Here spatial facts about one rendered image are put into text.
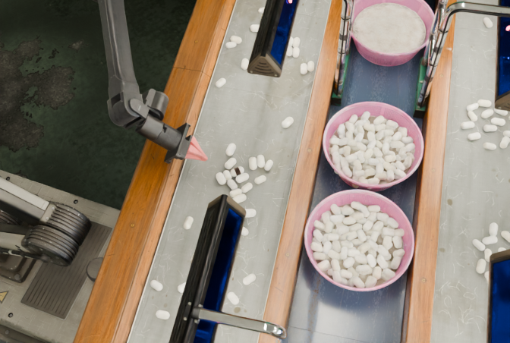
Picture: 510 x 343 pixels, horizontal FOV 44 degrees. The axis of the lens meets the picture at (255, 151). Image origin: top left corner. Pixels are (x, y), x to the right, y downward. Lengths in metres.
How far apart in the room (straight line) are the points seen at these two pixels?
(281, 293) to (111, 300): 0.40
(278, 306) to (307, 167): 0.38
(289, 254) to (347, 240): 0.16
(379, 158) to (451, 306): 0.43
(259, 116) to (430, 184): 0.50
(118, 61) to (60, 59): 1.46
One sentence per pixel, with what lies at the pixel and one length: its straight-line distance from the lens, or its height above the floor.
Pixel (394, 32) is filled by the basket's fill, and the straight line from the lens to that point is 1.98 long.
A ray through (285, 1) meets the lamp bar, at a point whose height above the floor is 1.09.
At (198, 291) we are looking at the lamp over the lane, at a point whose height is 1.11.
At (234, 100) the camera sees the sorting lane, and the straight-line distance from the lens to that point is 1.81.
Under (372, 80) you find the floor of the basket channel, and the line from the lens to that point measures 1.94.
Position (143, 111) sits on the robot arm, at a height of 0.96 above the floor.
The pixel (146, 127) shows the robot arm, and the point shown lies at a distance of 1.57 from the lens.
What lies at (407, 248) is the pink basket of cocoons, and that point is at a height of 0.75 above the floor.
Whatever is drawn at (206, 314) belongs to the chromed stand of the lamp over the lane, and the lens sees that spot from 1.14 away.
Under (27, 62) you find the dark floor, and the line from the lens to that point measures 3.09.
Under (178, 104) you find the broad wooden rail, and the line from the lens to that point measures 1.79.
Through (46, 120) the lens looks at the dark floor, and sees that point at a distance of 2.86.
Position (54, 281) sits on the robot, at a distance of 1.95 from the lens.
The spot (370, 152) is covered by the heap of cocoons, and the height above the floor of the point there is 0.74.
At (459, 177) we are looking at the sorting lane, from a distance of 1.72.
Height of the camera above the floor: 2.20
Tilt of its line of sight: 59 degrees down
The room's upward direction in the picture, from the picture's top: 5 degrees counter-clockwise
